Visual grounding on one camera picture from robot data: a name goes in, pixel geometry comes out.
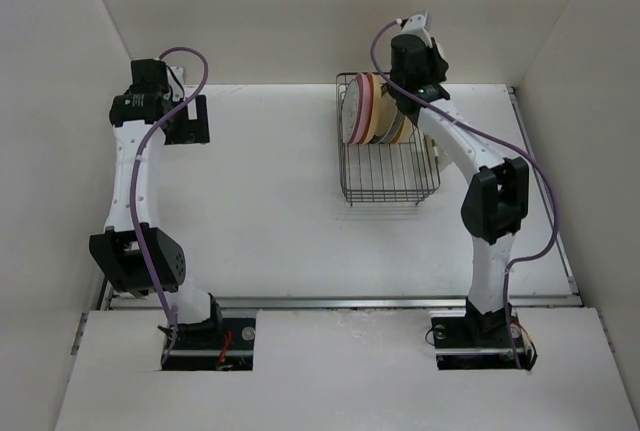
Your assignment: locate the tan plate beside pink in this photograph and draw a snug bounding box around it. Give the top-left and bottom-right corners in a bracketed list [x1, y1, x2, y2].
[360, 73, 397, 144]

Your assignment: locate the aluminium frame rail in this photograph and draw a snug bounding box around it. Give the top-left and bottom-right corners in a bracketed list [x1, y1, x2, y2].
[94, 85, 586, 312]

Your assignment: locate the white patterned plate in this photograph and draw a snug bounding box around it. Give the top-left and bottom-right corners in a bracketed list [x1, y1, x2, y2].
[341, 77, 361, 144]

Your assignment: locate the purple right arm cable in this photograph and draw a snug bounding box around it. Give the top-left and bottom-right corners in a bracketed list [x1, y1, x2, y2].
[370, 19, 559, 370]

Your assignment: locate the orange plate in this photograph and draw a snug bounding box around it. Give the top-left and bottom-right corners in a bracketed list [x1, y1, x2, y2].
[391, 118, 413, 144]

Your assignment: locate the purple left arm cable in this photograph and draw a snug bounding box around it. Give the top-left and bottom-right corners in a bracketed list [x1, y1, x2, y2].
[130, 46, 210, 367]

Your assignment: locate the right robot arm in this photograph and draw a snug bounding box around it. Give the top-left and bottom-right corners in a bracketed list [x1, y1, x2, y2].
[388, 34, 529, 345]

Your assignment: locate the grey rimmed plate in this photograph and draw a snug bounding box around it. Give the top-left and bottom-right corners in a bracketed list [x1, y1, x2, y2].
[371, 111, 405, 144]

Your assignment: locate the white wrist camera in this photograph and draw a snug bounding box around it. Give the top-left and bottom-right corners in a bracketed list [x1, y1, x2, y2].
[399, 10, 432, 47]
[168, 66, 185, 87]

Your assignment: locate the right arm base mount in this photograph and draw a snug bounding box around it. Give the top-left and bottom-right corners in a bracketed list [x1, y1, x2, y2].
[425, 316, 538, 371]

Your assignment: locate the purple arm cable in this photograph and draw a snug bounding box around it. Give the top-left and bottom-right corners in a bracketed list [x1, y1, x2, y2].
[130, 46, 210, 367]
[370, 19, 559, 370]

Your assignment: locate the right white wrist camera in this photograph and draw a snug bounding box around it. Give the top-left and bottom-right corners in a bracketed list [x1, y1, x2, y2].
[399, 10, 432, 47]

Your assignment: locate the white cutlery holder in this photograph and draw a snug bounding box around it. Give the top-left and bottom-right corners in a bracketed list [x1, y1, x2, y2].
[424, 134, 452, 175]

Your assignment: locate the wire dish rack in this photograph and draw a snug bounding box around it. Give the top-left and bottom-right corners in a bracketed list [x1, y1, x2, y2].
[336, 72, 441, 205]

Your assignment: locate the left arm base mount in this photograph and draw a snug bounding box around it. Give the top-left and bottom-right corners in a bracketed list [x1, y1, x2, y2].
[161, 316, 256, 372]

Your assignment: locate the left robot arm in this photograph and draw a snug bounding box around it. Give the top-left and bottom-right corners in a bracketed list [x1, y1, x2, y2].
[89, 57, 224, 348]

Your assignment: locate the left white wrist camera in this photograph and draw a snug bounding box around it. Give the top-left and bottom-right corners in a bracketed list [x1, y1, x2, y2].
[168, 66, 185, 87]

